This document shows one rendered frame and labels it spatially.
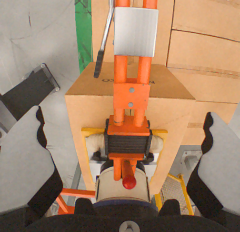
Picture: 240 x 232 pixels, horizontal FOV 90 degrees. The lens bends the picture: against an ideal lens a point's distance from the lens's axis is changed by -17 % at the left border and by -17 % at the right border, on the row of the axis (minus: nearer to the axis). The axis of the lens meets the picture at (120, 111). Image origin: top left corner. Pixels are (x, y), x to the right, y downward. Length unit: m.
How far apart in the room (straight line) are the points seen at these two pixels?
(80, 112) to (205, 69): 0.73
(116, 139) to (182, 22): 0.68
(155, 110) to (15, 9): 1.52
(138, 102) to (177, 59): 0.61
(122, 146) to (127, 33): 0.22
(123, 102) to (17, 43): 1.50
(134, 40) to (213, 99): 0.88
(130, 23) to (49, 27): 1.28
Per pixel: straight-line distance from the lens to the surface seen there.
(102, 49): 0.24
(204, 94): 0.99
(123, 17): 0.22
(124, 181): 0.24
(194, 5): 0.86
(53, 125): 1.88
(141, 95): 0.25
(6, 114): 0.94
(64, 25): 1.41
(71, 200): 1.58
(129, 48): 0.22
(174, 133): 0.52
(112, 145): 0.32
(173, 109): 0.46
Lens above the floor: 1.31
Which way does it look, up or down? 57 degrees down
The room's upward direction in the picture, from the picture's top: 178 degrees counter-clockwise
